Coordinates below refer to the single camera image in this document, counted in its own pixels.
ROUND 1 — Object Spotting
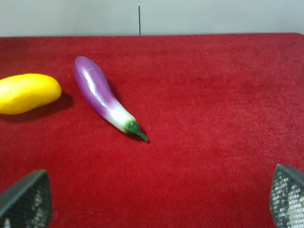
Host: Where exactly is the yellow mango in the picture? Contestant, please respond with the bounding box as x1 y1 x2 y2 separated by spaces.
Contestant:
0 73 62 115

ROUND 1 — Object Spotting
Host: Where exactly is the red velvet tablecloth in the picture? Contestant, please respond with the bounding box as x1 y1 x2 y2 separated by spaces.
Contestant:
0 33 304 228

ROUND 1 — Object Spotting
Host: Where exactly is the purple eggplant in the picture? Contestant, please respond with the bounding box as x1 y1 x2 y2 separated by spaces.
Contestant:
74 56 149 142

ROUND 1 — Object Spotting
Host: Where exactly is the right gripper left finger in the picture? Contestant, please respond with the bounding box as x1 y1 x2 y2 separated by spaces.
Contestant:
0 170 52 228

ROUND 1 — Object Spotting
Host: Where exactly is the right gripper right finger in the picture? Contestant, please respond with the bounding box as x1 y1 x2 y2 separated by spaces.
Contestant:
269 164 304 228

